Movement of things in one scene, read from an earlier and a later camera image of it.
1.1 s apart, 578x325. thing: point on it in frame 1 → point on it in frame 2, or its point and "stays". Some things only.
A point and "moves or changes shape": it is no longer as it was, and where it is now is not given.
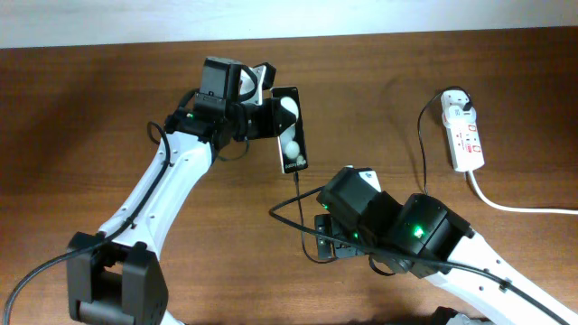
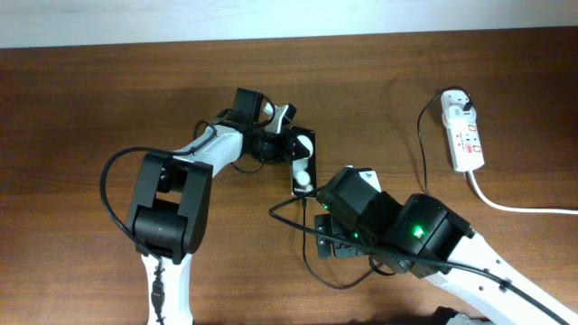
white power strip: (464, 146) stays
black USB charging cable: (466, 106) moves or changes shape
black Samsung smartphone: (292, 142) moves or changes shape
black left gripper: (270, 124) → (283, 149)
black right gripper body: (347, 240) stays
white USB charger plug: (457, 115) stays
